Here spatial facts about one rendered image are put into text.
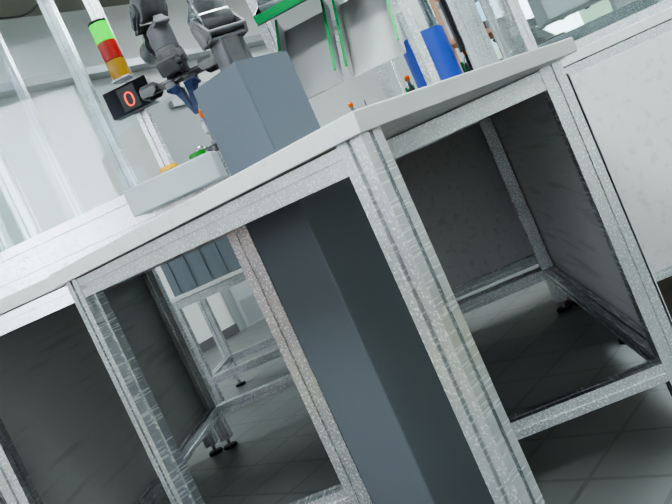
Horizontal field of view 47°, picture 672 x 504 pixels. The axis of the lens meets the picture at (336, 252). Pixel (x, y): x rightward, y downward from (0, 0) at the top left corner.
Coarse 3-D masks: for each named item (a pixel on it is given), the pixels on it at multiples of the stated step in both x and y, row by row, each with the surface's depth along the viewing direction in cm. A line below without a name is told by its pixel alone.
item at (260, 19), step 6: (288, 0) 170; (294, 0) 170; (300, 0) 170; (306, 0) 170; (276, 6) 171; (282, 6) 171; (288, 6) 171; (294, 6) 171; (258, 12) 177; (264, 12) 172; (270, 12) 172; (276, 12) 172; (282, 12) 172; (258, 18) 173; (264, 18) 172; (270, 18) 173; (258, 24) 173
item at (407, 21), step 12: (252, 0) 183; (396, 0) 181; (252, 12) 183; (408, 12) 180; (264, 24) 183; (408, 24) 180; (264, 36) 183; (408, 36) 197; (420, 36) 180; (276, 48) 183; (420, 48) 181; (420, 60) 198; (432, 72) 181
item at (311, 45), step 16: (320, 0) 182; (320, 16) 186; (288, 32) 189; (304, 32) 186; (320, 32) 183; (288, 48) 186; (304, 48) 182; (320, 48) 179; (336, 48) 176; (304, 64) 179; (320, 64) 176; (336, 64) 169; (304, 80) 176; (320, 80) 173; (336, 80) 170
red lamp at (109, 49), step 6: (102, 42) 193; (108, 42) 193; (114, 42) 194; (102, 48) 193; (108, 48) 193; (114, 48) 194; (102, 54) 194; (108, 54) 193; (114, 54) 194; (120, 54) 195; (108, 60) 194
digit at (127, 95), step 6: (132, 84) 194; (120, 90) 194; (126, 90) 194; (132, 90) 194; (120, 96) 194; (126, 96) 194; (132, 96) 194; (126, 102) 194; (132, 102) 194; (138, 102) 194; (126, 108) 194; (132, 108) 194
